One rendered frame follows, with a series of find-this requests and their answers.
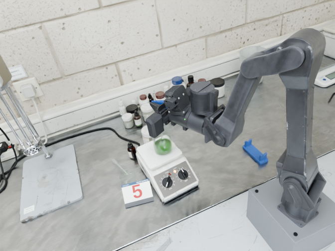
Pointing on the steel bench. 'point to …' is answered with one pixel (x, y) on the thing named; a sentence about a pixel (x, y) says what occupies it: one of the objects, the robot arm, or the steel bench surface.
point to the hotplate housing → (163, 171)
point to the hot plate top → (150, 160)
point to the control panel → (177, 184)
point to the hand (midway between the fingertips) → (159, 106)
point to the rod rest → (259, 158)
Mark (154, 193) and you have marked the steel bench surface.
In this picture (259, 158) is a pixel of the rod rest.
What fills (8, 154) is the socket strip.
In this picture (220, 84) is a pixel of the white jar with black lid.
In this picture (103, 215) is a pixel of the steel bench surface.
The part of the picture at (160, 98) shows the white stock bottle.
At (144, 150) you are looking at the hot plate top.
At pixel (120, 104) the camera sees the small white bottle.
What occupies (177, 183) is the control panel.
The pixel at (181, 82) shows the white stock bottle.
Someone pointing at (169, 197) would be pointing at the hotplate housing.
